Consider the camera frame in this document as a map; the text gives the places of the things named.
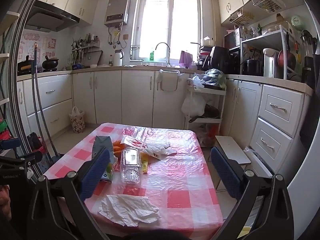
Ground white counter shelf rack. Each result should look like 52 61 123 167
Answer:
240 25 304 80

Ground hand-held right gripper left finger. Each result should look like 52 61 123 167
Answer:
26 147 112 240

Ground grey green drink carton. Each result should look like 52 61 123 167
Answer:
91 135 118 182

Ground pink checkered tablecloth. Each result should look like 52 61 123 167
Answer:
42 122 224 233

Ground purple cloth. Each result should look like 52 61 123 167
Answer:
179 50 194 68

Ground red plastic bag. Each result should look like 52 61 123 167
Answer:
200 125 220 145

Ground black cooking pot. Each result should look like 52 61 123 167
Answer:
242 59 264 76

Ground person's left hand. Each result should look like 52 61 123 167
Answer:
0 186 12 221

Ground grey mop handle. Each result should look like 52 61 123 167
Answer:
35 42 60 157
32 42 54 157

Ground black clay pot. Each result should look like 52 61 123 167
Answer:
41 55 60 71

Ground kitchen window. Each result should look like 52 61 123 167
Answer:
131 0 209 63

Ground black blender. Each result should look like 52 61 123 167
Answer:
300 30 316 83

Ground small white plastic bag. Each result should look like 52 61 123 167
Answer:
191 75 205 89

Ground white trolley rack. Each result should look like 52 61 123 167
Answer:
185 79 227 148

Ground white hanging waste bin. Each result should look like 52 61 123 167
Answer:
159 69 181 92

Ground dark hanging cloth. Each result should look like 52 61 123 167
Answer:
299 80 320 152

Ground wall utensil rack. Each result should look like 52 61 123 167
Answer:
71 34 101 54

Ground white tissue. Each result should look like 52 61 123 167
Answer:
97 194 162 227

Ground white thermos jug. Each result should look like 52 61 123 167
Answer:
112 50 123 67

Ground floral fabric bag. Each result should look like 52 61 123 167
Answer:
69 106 86 133

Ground large white plastic bag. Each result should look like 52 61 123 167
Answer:
181 95 207 115

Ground black frying pan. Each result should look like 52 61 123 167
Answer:
189 104 222 123

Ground red pan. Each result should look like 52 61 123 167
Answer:
278 50 297 69

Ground white crumpled paper wad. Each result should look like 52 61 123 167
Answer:
146 141 177 155

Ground black air fryer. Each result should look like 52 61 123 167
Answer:
209 46 230 72

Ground cream base cabinets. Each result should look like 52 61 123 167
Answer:
16 69 263 137

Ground grey water heater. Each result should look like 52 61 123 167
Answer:
104 0 131 27

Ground white wooden stool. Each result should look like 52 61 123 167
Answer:
215 135 252 190

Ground white electric kettle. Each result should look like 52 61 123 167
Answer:
262 48 282 78

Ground cream wall cabinets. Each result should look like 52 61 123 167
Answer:
35 0 99 27
217 0 275 25

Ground chrome faucet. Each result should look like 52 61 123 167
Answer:
155 42 172 67

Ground white drawer unit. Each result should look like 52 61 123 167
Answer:
244 84 312 178

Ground range hood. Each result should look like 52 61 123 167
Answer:
24 0 80 33

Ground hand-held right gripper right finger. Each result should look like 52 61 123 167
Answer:
210 146 294 240

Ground clear bag with red print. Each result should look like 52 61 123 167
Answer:
122 134 160 159

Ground clear plastic bottle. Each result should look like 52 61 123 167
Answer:
119 148 142 187

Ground grey door frame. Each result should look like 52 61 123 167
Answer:
14 0 54 178

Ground pink wall stickers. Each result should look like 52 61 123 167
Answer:
23 33 57 57

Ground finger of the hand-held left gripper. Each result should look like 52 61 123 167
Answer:
0 138 22 151
0 151 43 166

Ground black wok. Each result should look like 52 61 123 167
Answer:
17 55 37 72

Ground dark blue plastic bag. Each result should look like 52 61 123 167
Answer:
201 69 227 89

